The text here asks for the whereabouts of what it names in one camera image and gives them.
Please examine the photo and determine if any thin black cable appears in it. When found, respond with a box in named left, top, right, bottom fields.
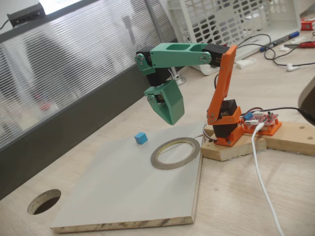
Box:
left=235, top=33, right=315, bottom=67

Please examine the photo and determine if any blue capped marker pen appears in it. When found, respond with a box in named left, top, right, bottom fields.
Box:
left=259, top=31, right=300, bottom=52

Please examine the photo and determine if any white plastic part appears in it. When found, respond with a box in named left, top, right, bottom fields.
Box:
left=235, top=58, right=256, bottom=69

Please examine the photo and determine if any dark grey rounded object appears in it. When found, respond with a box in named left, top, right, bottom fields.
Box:
left=297, top=76, right=315, bottom=126

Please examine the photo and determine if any white laminated chipboard panel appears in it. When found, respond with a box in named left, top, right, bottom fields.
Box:
left=50, top=121, right=205, bottom=234

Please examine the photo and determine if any red controller circuit board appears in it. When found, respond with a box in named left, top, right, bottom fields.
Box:
left=242, top=111, right=280, bottom=128

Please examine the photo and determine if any ribbed translucent desk partition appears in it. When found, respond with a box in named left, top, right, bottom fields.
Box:
left=0, top=0, right=178, bottom=200

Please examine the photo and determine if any grey ring of tape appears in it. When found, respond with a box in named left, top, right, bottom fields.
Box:
left=150, top=137, right=201, bottom=170

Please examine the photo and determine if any red handled tool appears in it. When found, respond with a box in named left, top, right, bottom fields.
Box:
left=284, top=41, right=315, bottom=49

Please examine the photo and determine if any red white black base wire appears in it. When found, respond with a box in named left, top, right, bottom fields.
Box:
left=201, top=121, right=219, bottom=144

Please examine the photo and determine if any white USB cable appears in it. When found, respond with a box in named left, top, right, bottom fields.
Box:
left=251, top=122, right=286, bottom=236

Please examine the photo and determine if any light wooden base block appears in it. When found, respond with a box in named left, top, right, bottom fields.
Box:
left=200, top=122, right=268, bottom=162

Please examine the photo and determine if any black box device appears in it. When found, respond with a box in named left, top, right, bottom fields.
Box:
left=6, top=2, right=46, bottom=27

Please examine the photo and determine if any white perforated plastic basket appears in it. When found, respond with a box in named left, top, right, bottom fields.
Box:
left=167, top=0, right=302, bottom=76

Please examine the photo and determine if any metal partition foot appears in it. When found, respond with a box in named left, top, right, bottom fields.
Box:
left=169, top=68, right=187, bottom=86

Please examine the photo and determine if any orange circuit board mount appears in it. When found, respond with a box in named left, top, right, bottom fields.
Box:
left=242, top=118, right=283, bottom=136

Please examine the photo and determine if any black power cable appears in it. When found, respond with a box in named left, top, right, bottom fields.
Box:
left=263, top=106, right=315, bottom=121

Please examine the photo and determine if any small blue cube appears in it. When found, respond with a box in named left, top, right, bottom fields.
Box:
left=134, top=132, right=148, bottom=145

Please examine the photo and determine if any small red box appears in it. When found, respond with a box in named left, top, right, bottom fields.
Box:
left=300, top=18, right=315, bottom=31

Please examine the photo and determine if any long wooden base plank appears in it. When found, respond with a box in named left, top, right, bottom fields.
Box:
left=264, top=121, right=315, bottom=156

